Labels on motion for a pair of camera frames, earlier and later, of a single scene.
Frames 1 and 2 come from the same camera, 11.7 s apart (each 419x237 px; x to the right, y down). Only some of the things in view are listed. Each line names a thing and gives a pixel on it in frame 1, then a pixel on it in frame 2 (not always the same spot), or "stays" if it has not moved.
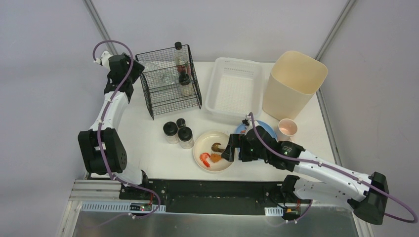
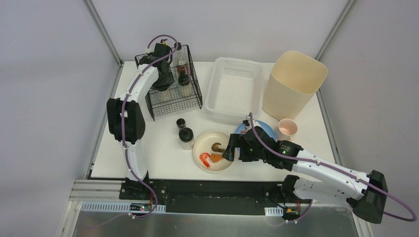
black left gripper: (136, 66) → (164, 80)
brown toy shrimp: (216, 148) stays
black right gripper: (232, 143) stays
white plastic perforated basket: (235, 87) stays
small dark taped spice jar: (181, 122) stays
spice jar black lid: (170, 130) → (161, 87)
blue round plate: (243, 126) stays
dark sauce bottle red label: (181, 57) → (183, 78)
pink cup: (287, 128) stays
